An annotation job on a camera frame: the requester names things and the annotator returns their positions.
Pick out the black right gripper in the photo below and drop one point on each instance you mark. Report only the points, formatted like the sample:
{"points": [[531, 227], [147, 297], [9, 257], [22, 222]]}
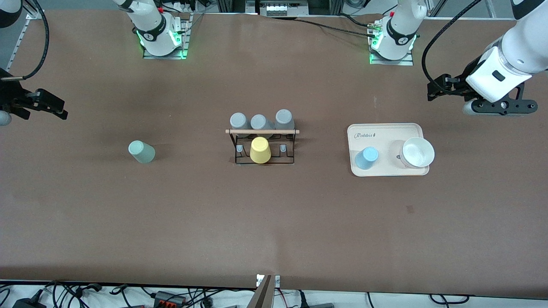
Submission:
{"points": [[9, 95]]}

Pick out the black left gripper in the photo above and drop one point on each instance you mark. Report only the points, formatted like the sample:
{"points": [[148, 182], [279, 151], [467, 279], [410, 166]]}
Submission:
{"points": [[461, 83]]}

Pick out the pale green cup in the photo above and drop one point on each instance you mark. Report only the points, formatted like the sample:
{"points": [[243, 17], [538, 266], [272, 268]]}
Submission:
{"points": [[142, 153]]}

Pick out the light blue cup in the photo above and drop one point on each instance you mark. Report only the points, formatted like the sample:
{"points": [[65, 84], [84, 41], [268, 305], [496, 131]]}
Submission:
{"points": [[366, 159]]}

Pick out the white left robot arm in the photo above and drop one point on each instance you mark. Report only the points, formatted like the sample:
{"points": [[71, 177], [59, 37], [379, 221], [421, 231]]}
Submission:
{"points": [[524, 42]]}

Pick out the white bowl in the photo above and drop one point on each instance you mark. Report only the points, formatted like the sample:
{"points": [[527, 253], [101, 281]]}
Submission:
{"points": [[417, 152]]}

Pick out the beige tray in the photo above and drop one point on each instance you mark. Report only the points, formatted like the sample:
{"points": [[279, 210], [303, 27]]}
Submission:
{"points": [[381, 141]]}

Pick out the grey cup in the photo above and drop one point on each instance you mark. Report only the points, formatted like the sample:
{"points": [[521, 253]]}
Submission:
{"points": [[259, 122], [239, 120], [284, 117]]}

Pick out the white socket strip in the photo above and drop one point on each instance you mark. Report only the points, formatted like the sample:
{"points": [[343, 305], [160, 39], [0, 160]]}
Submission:
{"points": [[276, 9]]}

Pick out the yellow cup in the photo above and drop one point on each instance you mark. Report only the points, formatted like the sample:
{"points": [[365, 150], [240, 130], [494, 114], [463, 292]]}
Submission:
{"points": [[260, 152]]}

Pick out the black power adapter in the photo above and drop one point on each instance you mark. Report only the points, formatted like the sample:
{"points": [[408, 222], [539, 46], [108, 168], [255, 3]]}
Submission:
{"points": [[28, 303]]}

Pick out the black power strip orange switches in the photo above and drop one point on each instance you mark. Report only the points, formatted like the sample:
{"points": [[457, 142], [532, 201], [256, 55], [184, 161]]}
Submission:
{"points": [[169, 298]]}

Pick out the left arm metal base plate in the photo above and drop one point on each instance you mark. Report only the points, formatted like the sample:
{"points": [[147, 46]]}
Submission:
{"points": [[406, 62]]}

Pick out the aluminium table rail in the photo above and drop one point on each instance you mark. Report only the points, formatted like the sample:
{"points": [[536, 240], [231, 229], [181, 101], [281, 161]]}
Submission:
{"points": [[17, 45]]}

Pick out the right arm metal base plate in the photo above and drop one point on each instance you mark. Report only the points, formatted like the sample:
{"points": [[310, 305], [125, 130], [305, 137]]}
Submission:
{"points": [[185, 38]]}

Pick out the grey camera stand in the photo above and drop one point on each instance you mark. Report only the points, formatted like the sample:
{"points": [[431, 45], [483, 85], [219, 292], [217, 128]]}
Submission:
{"points": [[262, 297]]}

